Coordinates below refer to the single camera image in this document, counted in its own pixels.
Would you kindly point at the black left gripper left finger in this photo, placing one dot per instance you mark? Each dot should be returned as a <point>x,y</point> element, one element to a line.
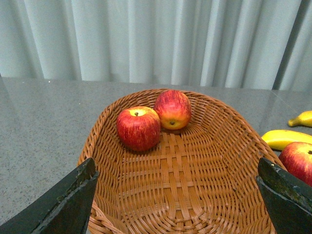
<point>64,209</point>

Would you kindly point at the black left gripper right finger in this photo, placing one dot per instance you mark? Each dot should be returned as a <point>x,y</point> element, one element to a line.
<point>288,200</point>

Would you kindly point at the red yellow apple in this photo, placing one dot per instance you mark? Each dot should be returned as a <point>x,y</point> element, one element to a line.
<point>297,159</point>

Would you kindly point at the large yellow banana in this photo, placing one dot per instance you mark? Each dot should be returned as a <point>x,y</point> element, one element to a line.
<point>279,139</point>

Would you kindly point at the small yellow banana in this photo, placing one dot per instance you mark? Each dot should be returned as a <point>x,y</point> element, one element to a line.
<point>304,119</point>

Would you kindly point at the brown wicker basket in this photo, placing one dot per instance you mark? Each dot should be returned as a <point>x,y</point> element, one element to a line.
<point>197,180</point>

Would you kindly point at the red apple front left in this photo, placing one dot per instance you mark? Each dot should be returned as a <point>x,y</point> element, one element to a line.
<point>139,128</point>

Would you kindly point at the red apple tilted back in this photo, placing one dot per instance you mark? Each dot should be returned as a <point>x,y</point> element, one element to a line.
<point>174,109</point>

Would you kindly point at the grey curtain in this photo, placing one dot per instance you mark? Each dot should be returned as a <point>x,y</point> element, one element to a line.
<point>258,44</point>

